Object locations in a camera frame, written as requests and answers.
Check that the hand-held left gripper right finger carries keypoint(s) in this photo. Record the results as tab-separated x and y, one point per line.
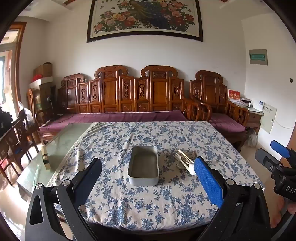
208	180

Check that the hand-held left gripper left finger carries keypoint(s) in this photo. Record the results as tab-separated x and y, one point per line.
91	178

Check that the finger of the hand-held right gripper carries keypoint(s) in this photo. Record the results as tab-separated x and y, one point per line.
279	147
266	160

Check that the white plastic fork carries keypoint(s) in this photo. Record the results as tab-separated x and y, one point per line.
177	155

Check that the rectangular metal tray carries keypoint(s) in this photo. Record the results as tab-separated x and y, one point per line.
143	162

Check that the person's right hand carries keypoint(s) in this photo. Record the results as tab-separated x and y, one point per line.
277	215

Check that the wooden side table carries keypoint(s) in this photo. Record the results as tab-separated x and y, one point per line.
254	118

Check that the blue floral tablecloth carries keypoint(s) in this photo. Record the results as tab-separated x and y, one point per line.
115	143

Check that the purple armchair cushion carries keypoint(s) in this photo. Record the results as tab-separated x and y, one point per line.
226	122

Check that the papers on side table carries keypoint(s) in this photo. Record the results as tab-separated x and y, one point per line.
245	101

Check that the red desk card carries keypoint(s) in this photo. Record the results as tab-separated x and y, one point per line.
234	96

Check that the wooden dining chair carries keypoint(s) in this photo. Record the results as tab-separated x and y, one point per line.
19	136

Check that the carved wooden armchair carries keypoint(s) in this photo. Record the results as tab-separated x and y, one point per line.
212	92

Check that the carved wooden sofa bench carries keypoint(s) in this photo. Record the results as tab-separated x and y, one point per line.
111	92

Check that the clear plastic bag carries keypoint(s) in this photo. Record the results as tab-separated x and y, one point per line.
27	113

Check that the dark wooden cabinet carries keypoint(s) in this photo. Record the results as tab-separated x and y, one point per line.
47	97

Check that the white box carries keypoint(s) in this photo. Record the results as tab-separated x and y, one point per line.
40	83

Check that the brown cardboard box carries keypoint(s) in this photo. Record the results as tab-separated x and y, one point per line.
44	69

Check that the framed peacock flower painting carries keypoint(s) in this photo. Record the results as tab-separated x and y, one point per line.
143	18

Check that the white wall panel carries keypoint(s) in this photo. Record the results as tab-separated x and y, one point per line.
268	119

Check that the grey wall box green label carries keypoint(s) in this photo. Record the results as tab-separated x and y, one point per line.
258	57

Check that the wooden door frame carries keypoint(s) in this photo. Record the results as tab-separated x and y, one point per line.
19	58

